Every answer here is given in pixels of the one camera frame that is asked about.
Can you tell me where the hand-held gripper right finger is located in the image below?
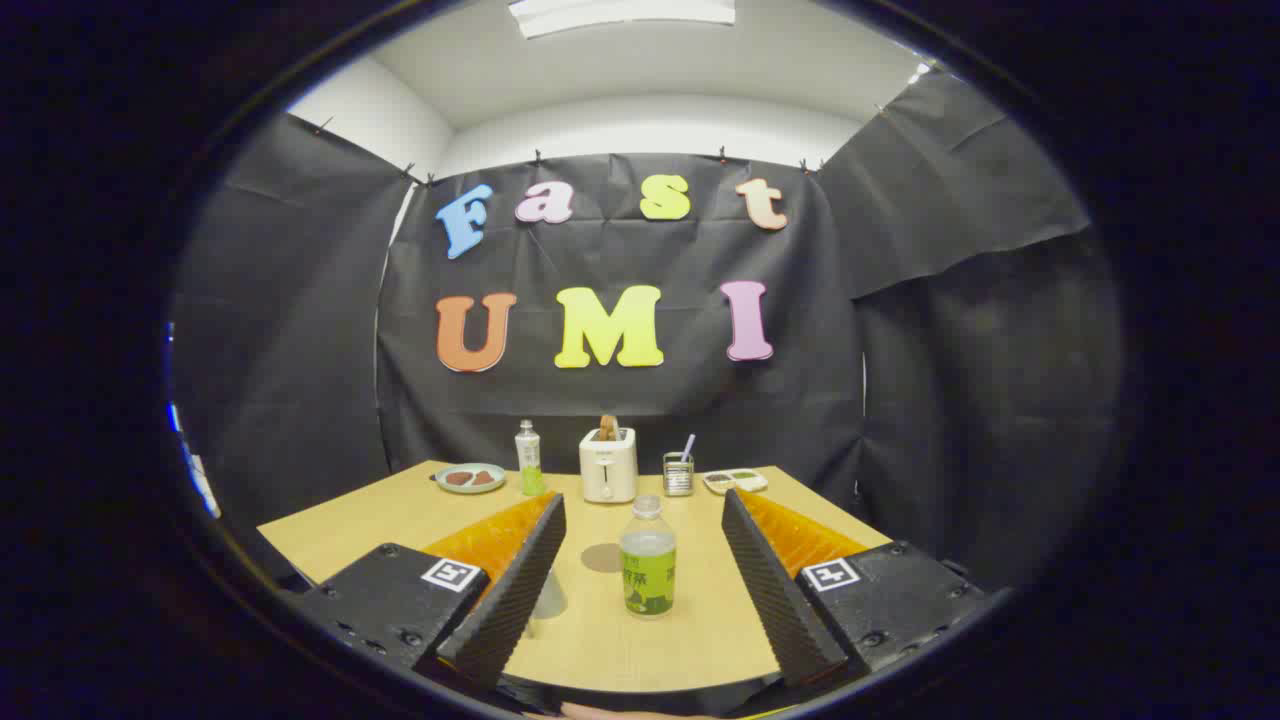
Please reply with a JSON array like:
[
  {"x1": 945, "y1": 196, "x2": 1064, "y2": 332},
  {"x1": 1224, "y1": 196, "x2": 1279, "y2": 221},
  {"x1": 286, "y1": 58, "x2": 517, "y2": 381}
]
[{"x1": 721, "y1": 488, "x2": 989, "y2": 689}]

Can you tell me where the slim bottle of green drink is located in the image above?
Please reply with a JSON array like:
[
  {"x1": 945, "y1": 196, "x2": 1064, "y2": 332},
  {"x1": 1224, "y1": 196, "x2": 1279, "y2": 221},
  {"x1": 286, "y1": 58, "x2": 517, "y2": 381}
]
[{"x1": 515, "y1": 420, "x2": 546, "y2": 497}]

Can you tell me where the wooden table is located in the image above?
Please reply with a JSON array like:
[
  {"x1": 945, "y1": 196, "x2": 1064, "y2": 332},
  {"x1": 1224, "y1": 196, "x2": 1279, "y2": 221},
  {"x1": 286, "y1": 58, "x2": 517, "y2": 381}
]
[{"x1": 257, "y1": 460, "x2": 893, "y2": 693}]

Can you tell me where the white toaster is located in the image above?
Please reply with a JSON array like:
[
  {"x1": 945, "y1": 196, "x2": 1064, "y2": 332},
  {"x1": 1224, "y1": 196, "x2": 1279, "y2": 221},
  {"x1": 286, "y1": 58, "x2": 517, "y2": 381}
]
[{"x1": 579, "y1": 428, "x2": 639, "y2": 504}]

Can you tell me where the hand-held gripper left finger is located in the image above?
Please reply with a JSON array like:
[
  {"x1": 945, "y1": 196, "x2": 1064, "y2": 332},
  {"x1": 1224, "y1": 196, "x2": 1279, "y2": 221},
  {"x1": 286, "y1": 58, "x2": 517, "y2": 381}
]
[{"x1": 298, "y1": 492, "x2": 568, "y2": 693}]

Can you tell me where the white cup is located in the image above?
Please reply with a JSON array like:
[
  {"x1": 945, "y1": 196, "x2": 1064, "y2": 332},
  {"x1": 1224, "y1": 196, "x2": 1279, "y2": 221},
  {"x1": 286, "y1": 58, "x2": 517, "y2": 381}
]
[{"x1": 525, "y1": 570, "x2": 569, "y2": 639}]

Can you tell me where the juice bottle with green label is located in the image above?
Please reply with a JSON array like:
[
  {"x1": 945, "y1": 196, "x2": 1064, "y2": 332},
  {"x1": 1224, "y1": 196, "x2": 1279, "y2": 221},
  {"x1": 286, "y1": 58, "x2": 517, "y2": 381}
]
[{"x1": 620, "y1": 495, "x2": 678, "y2": 618}]

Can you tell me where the pale green plate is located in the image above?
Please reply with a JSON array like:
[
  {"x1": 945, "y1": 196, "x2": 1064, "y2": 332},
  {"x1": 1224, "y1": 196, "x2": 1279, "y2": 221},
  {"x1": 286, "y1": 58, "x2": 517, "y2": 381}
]
[{"x1": 435, "y1": 463, "x2": 507, "y2": 495}]

